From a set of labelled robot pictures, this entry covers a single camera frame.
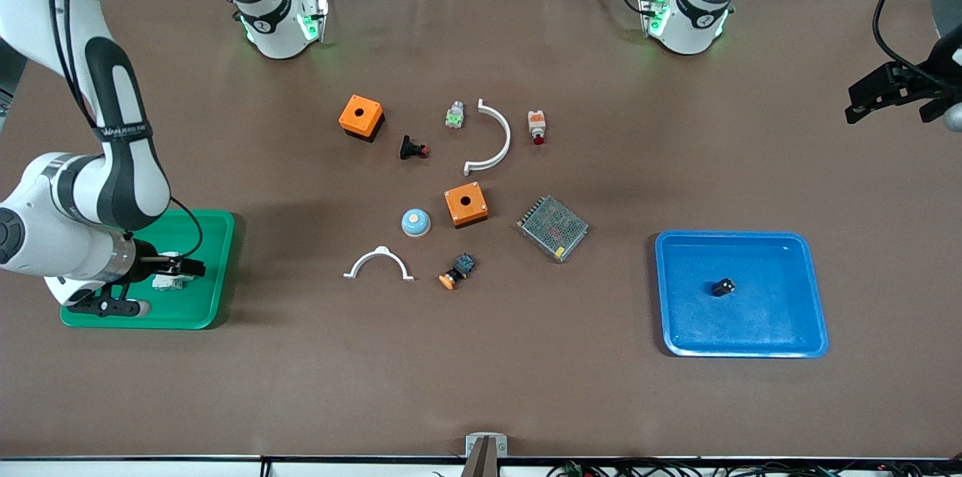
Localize metal mesh power supply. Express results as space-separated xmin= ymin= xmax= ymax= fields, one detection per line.
xmin=516 ymin=195 xmax=589 ymax=263

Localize orange mushroom push button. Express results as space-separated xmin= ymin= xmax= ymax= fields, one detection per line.
xmin=439 ymin=253 xmax=476 ymax=291

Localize green plastic tray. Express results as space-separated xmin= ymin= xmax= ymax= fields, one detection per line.
xmin=59 ymin=208 xmax=236 ymax=331

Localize orange button box black base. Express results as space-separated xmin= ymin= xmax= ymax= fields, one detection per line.
xmin=443 ymin=183 xmax=489 ymax=229
xmin=338 ymin=94 xmax=386 ymax=143

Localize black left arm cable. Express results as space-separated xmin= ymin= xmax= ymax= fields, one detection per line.
xmin=874 ymin=0 xmax=962 ymax=80

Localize brown table mat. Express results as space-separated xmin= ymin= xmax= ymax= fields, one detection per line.
xmin=0 ymin=0 xmax=962 ymax=459

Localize bundle of cables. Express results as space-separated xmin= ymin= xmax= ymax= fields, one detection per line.
xmin=545 ymin=460 xmax=962 ymax=477

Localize white table edge rail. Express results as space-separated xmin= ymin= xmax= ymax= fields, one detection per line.
xmin=0 ymin=456 xmax=962 ymax=477

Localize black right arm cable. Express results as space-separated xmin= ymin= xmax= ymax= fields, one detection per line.
xmin=45 ymin=0 xmax=205 ymax=264

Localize grey metal table bracket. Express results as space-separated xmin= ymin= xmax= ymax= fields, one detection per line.
xmin=465 ymin=433 xmax=508 ymax=477

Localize large white half-round clamp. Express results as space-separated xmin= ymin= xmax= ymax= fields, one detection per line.
xmin=463 ymin=98 xmax=512 ymax=177

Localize blue plastic tray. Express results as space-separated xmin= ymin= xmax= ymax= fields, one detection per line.
xmin=654 ymin=231 xmax=830 ymax=359

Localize small white half-round clamp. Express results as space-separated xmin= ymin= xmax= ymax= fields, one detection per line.
xmin=343 ymin=246 xmax=416 ymax=282

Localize white circuit breaker red switch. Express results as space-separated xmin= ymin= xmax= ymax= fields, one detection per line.
xmin=153 ymin=270 xmax=198 ymax=292

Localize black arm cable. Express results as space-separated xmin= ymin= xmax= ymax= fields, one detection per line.
xmin=874 ymin=0 xmax=962 ymax=80
xmin=45 ymin=0 xmax=205 ymax=264

